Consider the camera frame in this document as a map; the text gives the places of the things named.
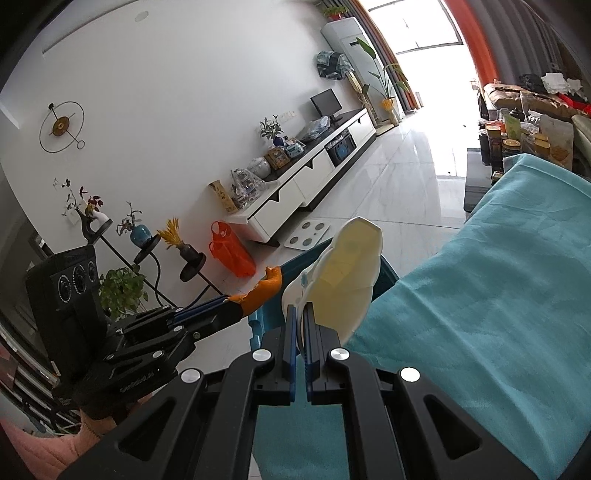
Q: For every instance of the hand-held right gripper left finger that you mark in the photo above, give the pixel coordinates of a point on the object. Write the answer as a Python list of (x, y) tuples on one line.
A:
[(291, 355)]

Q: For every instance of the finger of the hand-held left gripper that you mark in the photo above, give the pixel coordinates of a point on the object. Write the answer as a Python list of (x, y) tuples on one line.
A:
[(184, 313), (212, 323)]

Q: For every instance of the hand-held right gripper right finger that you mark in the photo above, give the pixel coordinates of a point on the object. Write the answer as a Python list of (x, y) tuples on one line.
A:
[(310, 381)]

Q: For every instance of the teal plastic bin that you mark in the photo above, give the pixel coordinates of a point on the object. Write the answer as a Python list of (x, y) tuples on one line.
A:
[(258, 330)]

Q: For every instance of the orange peel piece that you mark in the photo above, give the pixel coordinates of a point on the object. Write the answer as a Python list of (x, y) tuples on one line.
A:
[(261, 295)]

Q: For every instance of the white paper cup blue print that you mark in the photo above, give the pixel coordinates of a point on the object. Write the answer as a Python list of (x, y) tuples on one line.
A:
[(346, 277)]

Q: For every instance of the person's left forearm pink sleeve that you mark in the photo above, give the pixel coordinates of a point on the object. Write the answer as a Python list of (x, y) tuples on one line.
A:
[(46, 452)]

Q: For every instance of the person's left hand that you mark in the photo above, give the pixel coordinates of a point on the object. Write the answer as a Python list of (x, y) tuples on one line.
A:
[(138, 402)]

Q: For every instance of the black metal plant stand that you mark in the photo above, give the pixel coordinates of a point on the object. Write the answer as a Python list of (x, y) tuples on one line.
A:
[(191, 267)]

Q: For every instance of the yellow dried flowers vase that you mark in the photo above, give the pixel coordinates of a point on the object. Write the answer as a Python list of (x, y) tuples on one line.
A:
[(187, 253)]

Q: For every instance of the leafy green potted plant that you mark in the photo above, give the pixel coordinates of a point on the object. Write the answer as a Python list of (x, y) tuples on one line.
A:
[(122, 293)]

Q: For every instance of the orange plastic bag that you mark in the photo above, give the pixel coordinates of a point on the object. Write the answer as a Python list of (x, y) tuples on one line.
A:
[(233, 254)]

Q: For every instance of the dark shelf unit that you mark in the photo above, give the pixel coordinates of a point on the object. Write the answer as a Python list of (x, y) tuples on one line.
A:
[(27, 383)]

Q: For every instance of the plant in blue vase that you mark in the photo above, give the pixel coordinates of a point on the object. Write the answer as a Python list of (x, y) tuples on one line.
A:
[(138, 235)]

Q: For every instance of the branch in white vase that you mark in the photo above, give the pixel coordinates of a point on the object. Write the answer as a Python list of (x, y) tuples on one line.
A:
[(92, 210)]

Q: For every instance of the tan gift box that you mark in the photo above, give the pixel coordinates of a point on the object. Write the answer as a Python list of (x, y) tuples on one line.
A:
[(224, 198)]

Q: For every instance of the white bathroom scale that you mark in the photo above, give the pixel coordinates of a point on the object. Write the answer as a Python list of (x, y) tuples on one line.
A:
[(308, 235)]

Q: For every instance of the clear plastic bag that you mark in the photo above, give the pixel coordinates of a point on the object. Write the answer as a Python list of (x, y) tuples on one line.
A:
[(247, 189), (316, 127)]

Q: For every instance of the white TV cabinet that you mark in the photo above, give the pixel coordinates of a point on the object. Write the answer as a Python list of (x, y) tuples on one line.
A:
[(286, 203)]

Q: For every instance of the teal grey blanket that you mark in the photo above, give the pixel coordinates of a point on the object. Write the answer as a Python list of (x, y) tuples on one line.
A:
[(461, 346)]

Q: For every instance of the white ceramic jar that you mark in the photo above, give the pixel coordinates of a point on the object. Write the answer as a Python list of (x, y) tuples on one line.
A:
[(259, 167)]

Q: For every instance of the decorated square box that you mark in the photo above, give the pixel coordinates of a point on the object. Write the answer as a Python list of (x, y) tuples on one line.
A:
[(277, 158)]

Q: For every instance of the blue white porcelain pot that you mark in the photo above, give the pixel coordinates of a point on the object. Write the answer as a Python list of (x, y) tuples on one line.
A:
[(294, 148)]

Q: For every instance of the bonsai plant blue pot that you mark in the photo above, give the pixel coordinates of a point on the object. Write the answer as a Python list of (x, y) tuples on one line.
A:
[(272, 131)]

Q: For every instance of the black computer monitor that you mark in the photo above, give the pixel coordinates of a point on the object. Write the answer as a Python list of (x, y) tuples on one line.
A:
[(325, 104)]

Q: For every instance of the tall leafy plant yellow pot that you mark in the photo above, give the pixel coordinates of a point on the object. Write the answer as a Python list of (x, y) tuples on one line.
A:
[(388, 106)]

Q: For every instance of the blue white covered fan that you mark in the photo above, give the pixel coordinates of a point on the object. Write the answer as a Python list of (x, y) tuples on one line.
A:
[(332, 64)]

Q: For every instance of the group of jars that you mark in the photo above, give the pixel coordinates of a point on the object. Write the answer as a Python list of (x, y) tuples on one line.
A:
[(503, 143)]

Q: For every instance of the white standing air conditioner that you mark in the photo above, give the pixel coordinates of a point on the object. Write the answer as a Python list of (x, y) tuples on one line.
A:
[(344, 41)]

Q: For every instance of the grey orange striped curtain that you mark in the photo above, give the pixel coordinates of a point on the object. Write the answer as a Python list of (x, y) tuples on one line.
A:
[(388, 50)]

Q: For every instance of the small potted green plant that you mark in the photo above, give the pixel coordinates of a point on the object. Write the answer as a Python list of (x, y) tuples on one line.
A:
[(334, 13)]

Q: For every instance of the brown ottoman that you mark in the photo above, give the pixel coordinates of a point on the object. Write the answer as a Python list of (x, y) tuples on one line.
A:
[(503, 97)]

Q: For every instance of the beige paper bag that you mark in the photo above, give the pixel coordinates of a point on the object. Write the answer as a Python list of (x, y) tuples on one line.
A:
[(556, 143)]

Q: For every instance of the black clothing pile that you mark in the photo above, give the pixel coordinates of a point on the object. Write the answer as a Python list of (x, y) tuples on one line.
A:
[(531, 81)]

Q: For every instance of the red cloth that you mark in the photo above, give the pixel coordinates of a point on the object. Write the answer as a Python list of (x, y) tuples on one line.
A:
[(577, 102)]

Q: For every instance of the white clothing pile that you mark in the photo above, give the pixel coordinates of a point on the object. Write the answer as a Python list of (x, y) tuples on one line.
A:
[(561, 83)]

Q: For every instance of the round wall clock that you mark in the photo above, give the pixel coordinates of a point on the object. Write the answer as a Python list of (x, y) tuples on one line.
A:
[(60, 125)]

